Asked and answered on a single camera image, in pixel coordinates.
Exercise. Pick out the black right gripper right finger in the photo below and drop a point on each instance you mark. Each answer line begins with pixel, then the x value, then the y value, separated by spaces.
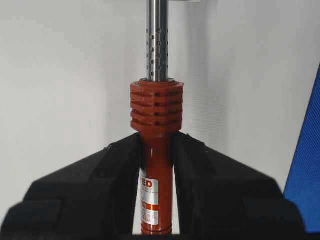
pixel 221 198

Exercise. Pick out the white paper sheet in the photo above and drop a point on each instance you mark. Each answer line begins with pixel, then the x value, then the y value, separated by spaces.
pixel 248 68

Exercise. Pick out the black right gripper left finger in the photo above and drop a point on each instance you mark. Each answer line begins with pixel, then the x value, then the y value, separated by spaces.
pixel 91 199

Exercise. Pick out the orange soldering iron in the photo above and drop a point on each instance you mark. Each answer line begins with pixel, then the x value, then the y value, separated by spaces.
pixel 157 114

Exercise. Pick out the blue mat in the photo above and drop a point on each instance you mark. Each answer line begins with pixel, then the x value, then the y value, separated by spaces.
pixel 303 182

